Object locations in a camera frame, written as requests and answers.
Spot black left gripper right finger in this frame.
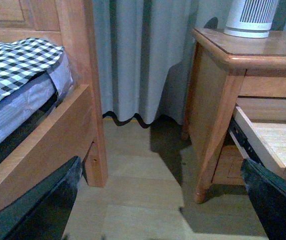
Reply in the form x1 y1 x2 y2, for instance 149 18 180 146
240 158 286 240

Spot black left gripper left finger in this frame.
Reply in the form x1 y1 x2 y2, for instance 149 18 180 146
0 156 83 240

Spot wooden drawer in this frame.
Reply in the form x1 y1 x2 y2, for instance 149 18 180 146
228 97 286 180

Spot grey mattress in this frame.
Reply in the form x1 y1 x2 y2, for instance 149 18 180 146
0 53 73 143

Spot wooden nightstand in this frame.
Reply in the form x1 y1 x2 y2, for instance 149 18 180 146
182 28 286 204

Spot black white checkered sheet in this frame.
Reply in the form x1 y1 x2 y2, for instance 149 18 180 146
0 37 64 101

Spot grey-green curtain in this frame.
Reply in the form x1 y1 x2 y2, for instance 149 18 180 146
91 0 286 129

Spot wooden bed frame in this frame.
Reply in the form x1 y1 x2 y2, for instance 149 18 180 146
0 0 108 210

